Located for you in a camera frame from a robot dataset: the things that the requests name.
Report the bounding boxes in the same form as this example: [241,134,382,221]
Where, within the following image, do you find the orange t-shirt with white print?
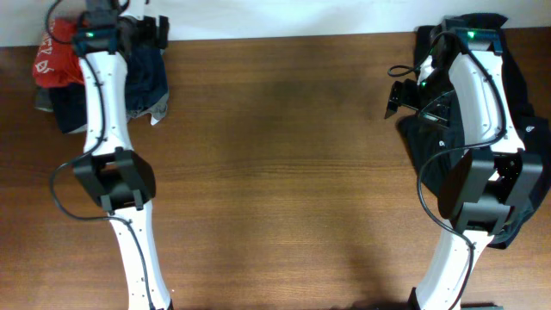
[32,32,84,89]

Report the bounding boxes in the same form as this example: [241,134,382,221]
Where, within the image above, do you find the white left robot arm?
[73,0,173,309]

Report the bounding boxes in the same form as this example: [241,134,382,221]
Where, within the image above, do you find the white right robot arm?
[387,17,550,310]

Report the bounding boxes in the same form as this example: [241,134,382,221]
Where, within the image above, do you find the folded navy blue garment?
[48,45,170,134]

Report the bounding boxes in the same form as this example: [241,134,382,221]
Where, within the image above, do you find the black t-shirt with white letters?
[397,13,550,250]

